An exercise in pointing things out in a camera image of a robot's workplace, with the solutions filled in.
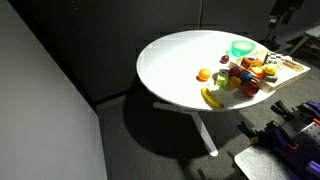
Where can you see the purple block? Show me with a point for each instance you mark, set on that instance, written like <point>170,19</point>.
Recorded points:
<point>235,71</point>

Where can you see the light green block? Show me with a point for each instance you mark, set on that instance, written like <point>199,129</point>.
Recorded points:
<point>222,78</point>

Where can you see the blue block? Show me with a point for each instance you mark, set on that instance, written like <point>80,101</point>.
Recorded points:
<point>246,77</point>

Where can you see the orange block with hole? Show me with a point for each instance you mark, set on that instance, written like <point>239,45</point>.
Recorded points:
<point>248,62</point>

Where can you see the yellow lemon in tray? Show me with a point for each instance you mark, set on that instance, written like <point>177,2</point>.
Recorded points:
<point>270,69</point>

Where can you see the grey block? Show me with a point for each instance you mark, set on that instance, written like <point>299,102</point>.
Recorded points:
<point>271,78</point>

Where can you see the white round table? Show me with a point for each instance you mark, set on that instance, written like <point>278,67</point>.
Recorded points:
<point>168,67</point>

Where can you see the orange fruit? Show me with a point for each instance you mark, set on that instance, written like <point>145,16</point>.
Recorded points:
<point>204,74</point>

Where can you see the yellow banana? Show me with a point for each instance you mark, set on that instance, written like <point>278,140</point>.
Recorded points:
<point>210,99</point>

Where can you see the dark red plum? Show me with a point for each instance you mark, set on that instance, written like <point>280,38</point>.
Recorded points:
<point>224,59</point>

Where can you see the small yellow fruit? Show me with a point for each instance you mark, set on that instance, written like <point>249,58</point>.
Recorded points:
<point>234,82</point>

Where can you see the red apple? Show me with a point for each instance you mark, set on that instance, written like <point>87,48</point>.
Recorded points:
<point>250,89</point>

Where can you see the green plastic bowl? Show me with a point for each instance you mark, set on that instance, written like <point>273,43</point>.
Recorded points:
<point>241,47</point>

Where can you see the checkered black white cube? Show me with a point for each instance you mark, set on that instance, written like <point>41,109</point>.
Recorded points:
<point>274,58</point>

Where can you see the purple black clamp stand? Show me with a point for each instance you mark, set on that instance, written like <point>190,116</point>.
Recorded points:
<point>287,151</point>

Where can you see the wooden chair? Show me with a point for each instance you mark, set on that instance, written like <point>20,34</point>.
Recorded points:
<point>311,36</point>

